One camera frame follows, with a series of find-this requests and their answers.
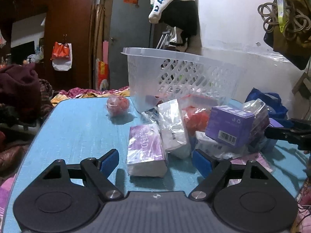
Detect white black hanging garment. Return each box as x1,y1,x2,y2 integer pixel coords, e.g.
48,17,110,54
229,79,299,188
149,0,198,52

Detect red item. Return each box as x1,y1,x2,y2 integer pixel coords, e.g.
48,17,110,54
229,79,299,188
107,95,130,117

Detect coiled rope on wall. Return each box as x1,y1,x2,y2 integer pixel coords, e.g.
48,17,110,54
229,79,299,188
257,0,311,33

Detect purple tissue pack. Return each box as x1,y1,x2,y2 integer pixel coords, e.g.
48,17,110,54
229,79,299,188
127,124,168,178

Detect blue shopping bag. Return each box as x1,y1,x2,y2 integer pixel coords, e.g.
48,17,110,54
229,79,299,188
245,88,288,119

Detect orange white hanging bag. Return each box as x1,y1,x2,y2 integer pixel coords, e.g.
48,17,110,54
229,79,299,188
51,42,73,72

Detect purple cardboard box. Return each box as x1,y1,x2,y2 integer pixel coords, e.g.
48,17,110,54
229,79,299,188
205,105,255,148

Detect white packet in plastic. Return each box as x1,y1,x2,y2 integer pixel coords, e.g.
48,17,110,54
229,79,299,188
195,131,249,159

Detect white plastic laundry basket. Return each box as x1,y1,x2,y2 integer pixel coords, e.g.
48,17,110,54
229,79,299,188
122,47,244,113

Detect grey item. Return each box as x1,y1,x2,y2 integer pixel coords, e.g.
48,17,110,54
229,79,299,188
158,99,191,159

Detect brown hanging bag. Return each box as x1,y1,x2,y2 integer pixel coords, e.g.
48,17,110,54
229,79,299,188
257,0,310,70

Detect grey door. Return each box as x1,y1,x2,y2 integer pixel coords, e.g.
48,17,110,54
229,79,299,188
107,0,151,89

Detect red white box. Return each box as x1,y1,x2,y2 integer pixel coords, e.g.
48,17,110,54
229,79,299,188
178,95,218,136

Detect dark red wooden wardrobe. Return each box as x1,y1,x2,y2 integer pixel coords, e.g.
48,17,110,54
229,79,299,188
1,0,95,90

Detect dark maroon clothing pile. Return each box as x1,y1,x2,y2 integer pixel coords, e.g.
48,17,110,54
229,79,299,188
1,63,41,126

